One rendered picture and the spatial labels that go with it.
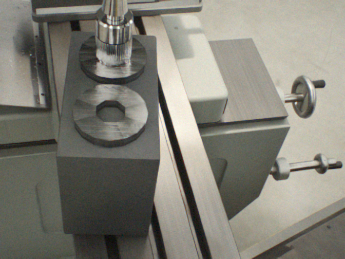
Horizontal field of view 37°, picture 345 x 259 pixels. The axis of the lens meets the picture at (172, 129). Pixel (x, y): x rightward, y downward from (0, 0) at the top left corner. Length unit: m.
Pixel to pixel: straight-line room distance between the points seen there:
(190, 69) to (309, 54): 1.48
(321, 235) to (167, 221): 0.53
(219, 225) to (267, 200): 1.18
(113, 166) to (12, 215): 0.73
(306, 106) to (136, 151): 0.87
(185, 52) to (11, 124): 0.41
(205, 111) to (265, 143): 0.21
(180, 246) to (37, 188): 0.56
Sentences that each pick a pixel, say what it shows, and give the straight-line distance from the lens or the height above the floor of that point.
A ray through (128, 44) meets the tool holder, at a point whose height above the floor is 1.15.
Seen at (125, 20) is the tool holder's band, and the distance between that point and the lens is 0.64.
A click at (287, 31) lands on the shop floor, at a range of 2.66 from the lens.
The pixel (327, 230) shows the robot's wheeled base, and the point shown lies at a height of 0.59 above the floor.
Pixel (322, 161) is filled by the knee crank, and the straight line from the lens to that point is 1.44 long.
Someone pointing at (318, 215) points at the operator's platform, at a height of 0.40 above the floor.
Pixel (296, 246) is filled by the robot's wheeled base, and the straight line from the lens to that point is 1.19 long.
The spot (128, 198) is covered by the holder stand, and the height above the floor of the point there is 1.02.
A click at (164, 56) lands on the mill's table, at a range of 1.00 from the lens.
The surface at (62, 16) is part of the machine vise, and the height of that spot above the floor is 0.93.
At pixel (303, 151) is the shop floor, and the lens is 2.14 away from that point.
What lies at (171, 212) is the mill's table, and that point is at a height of 0.92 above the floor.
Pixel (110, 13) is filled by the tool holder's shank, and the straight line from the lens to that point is 0.63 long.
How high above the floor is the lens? 1.59
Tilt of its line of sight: 50 degrees down
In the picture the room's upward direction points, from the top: 10 degrees clockwise
